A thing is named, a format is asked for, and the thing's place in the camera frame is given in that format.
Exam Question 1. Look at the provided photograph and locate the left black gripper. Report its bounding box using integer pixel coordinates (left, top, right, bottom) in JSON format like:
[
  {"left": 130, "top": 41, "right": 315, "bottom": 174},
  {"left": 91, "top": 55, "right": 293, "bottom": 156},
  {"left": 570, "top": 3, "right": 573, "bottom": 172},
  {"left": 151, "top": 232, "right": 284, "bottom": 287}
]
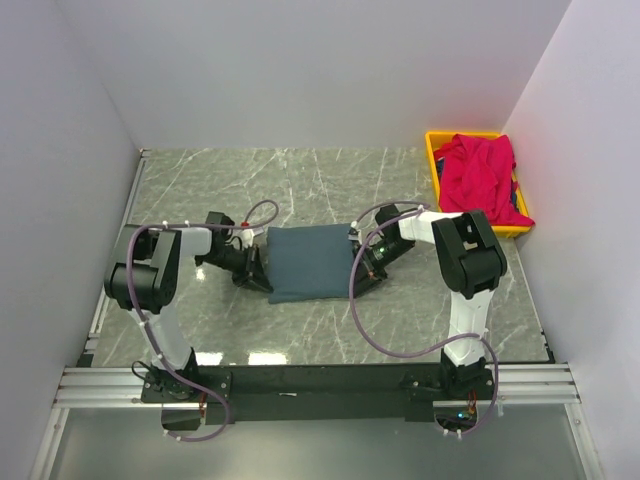
[{"left": 197, "top": 243, "right": 272, "bottom": 293}]

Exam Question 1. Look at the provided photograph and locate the blue-grey t-shirt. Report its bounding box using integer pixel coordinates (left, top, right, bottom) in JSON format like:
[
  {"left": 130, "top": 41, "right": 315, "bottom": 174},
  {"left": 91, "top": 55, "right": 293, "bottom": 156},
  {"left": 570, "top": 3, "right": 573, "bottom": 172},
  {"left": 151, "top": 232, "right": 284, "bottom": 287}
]
[{"left": 267, "top": 224, "right": 354, "bottom": 304}]

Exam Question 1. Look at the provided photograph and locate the aluminium rail frame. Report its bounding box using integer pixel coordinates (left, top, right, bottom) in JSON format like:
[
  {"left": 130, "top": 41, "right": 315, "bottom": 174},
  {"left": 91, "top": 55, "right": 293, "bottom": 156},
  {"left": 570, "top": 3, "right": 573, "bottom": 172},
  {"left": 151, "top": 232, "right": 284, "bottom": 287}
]
[{"left": 27, "top": 147, "right": 609, "bottom": 480}]

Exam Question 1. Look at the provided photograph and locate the black base beam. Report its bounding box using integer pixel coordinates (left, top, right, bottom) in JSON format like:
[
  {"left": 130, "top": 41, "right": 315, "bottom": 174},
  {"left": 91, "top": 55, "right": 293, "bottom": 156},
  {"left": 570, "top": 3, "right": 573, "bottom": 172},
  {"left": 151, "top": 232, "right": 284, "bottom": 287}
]
[{"left": 141, "top": 363, "right": 495, "bottom": 425}]

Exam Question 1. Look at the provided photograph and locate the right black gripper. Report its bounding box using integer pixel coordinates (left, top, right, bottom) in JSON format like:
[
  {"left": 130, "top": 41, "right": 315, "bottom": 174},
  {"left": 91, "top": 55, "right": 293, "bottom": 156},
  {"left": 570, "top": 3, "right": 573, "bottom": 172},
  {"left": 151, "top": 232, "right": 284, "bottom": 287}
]
[{"left": 351, "top": 239, "right": 416, "bottom": 298}]

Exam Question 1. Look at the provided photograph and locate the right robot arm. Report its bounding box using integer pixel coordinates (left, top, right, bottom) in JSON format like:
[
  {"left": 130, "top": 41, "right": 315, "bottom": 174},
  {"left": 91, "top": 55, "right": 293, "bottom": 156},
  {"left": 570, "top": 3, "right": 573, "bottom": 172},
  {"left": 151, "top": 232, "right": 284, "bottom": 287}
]
[{"left": 348, "top": 201, "right": 507, "bottom": 399}]

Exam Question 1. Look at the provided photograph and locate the red t-shirt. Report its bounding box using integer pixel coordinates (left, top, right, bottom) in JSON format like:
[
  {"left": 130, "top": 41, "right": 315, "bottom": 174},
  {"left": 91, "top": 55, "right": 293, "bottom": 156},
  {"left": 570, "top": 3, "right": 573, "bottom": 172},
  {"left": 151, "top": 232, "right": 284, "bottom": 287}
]
[{"left": 432, "top": 132, "right": 535, "bottom": 229}]

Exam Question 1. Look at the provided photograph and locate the yellow plastic bin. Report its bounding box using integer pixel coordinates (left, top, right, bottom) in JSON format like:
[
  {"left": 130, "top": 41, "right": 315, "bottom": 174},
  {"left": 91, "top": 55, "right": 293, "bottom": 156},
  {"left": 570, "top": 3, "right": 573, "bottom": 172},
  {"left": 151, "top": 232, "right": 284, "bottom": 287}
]
[{"left": 424, "top": 130, "right": 536, "bottom": 240}]

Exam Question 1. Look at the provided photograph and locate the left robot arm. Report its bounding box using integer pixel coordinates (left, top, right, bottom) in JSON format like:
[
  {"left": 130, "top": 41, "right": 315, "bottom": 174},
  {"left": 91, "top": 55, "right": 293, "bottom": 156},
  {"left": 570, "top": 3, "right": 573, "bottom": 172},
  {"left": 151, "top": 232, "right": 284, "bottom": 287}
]
[{"left": 104, "top": 212, "right": 272, "bottom": 402}]

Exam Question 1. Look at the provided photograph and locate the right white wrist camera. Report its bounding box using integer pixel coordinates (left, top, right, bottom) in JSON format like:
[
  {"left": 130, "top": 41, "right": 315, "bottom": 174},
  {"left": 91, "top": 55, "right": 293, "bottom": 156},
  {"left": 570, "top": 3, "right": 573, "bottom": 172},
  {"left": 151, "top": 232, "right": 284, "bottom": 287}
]
[{"left": 347, "top": 222, "right": 362, "bottom": 244}]

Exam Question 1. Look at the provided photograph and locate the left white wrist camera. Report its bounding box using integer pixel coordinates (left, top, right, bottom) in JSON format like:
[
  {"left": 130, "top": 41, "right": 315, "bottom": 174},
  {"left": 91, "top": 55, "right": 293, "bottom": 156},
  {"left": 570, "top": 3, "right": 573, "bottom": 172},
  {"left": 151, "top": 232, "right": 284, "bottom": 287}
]
[{"left": 236, "top": 221, "right": 265, "bottom": 245}]

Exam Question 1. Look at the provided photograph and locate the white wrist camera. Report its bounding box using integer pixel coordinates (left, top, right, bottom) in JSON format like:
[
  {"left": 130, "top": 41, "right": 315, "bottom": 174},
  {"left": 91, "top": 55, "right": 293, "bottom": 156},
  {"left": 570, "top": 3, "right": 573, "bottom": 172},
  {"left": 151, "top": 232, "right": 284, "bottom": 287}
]
[
  {"left": 236, "top": 221, "right": 265, "bottom": 245},
  {"left": 347, "top": 222, "right": 362, "bottom": 244}
]

